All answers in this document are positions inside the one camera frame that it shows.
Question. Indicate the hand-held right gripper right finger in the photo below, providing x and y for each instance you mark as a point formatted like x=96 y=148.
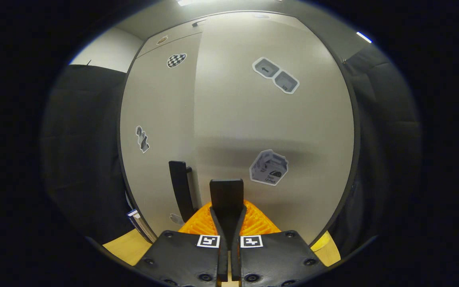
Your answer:
x=235 y=259

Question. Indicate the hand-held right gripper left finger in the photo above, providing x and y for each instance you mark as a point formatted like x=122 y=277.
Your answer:
x=223 y=259

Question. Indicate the grey cabinet door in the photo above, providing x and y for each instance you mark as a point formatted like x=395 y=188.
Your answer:
x=245 y=127
x=161 y=103

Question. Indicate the grey double-door shoe cabinet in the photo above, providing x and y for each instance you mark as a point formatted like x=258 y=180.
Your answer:
x=183 y=34

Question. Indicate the grey and white book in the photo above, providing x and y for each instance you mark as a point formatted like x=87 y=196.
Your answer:
x=140 y=223

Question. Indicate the black backdrop cloth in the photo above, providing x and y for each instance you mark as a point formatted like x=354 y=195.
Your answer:
x=82 y=151

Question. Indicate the small ceiling light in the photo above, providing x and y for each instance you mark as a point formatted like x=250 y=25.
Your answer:
x=363 y=37

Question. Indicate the long ceiling light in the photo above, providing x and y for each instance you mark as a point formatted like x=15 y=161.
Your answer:
x=185 y=2

